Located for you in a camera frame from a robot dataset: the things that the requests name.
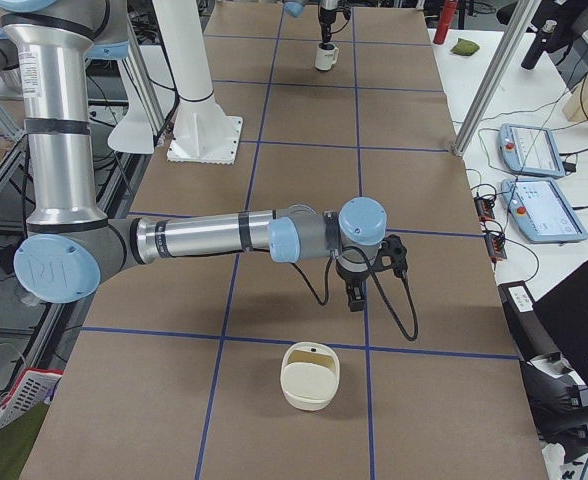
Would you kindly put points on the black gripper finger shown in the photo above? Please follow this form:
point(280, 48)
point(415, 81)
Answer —
point(359, 298)
point(350, 297)

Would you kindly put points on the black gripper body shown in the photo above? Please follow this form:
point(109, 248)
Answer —
point(327, 18)
point(350, 275)

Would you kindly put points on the white mug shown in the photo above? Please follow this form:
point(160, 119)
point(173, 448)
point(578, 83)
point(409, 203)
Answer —
point(326, 57)

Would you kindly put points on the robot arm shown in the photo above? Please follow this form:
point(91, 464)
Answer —
point(295, 8)
point(77, 234)

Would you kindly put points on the cream plastic basket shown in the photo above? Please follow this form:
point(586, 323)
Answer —
point(309, 375)

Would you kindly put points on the red bottle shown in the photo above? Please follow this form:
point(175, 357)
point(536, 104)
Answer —
point(445, 19)

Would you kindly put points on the green bean bag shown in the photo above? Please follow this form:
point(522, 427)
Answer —
point(465, 47)

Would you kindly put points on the lower blue teach pendant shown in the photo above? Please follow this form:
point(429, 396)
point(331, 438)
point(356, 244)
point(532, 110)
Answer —
point(541, 212)

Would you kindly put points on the blue teach pendant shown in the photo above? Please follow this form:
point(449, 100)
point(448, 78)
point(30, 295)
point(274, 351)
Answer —
point(531, 151)
point(541, 212)

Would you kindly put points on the upper blue teach pendant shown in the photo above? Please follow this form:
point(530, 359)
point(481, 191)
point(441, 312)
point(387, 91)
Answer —
point(531, 151)

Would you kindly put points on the black office chair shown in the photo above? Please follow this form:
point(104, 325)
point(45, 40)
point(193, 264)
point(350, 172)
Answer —
point(560, 410)

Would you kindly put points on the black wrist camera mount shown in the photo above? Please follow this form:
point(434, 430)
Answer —
point(392, 255)

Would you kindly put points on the white central mounting post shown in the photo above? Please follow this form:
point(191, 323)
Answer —
point(202, 132)

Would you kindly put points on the aluminium frame post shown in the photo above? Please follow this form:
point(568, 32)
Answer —
point(511, 38)

